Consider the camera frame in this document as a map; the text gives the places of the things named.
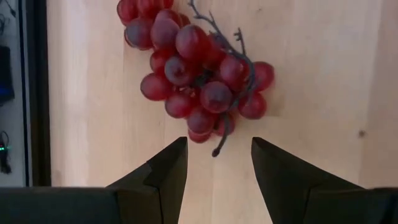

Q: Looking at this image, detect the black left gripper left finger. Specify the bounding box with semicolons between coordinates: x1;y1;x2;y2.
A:
0;136;189;224

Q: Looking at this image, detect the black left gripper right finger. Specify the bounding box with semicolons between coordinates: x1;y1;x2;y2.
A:
251;136;398;224

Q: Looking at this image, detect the black box blue light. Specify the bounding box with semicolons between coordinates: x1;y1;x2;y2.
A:
0;46;15;103

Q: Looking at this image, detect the red grape bunch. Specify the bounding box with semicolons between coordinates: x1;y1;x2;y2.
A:
116;0;276;158

